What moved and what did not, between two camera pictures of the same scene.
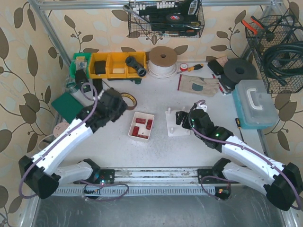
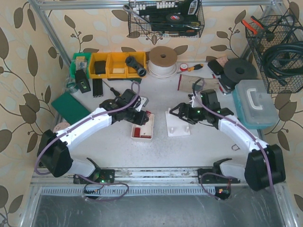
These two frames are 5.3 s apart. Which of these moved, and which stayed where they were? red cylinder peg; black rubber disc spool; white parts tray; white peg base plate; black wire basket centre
Moved: red cylinder peg
Stayed: white parts tray; black rubber disc spool; black wire basket centre; white peg base plate
